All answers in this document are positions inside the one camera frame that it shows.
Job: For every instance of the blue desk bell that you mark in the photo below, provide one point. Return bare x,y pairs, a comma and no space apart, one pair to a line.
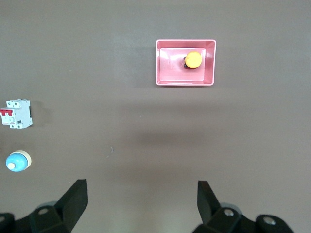
18,161

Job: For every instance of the yellow push button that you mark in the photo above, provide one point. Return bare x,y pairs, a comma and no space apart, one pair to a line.
194,60

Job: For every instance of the pink plastic box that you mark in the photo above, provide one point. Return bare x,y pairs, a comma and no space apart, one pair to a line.
170,70

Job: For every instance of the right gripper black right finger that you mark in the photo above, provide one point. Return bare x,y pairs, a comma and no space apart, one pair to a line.
209,208

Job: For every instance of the white circuit breaker red switches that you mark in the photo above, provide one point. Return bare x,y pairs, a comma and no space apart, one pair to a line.
17,114

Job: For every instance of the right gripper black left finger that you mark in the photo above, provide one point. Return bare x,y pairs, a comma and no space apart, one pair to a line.
70,206

